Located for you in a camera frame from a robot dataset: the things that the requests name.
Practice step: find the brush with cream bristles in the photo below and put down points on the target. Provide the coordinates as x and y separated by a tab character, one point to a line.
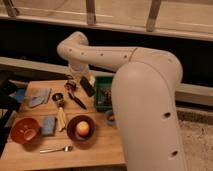
61	116

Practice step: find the grey folded cloth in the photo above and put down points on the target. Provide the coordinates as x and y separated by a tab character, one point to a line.
41	96

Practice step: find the dark grapes bunch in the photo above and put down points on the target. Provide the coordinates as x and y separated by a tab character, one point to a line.
107	96

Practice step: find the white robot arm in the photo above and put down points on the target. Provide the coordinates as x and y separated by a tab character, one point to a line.
143	100

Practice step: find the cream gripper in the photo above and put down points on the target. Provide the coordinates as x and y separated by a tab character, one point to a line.
78	73

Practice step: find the black chair frame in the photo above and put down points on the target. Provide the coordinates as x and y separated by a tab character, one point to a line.
6	102

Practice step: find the orange bowl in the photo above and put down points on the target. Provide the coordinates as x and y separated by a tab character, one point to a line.
25	130

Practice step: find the green plastic tray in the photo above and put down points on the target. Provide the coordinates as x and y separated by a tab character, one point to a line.
102	82

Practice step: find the blue object at table edge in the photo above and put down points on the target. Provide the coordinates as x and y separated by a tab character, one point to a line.
18	95

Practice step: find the dark purple plate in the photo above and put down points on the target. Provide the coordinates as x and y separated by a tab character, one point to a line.
71	128

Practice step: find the round metal tin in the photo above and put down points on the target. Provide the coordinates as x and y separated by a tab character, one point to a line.
71	85

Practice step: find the orange fruit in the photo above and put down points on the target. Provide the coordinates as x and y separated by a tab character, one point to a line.
83	128

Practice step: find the dark eraser block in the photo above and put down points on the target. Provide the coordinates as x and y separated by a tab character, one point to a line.
88	88

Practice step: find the blue sponge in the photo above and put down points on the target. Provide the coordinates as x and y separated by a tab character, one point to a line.
48	126

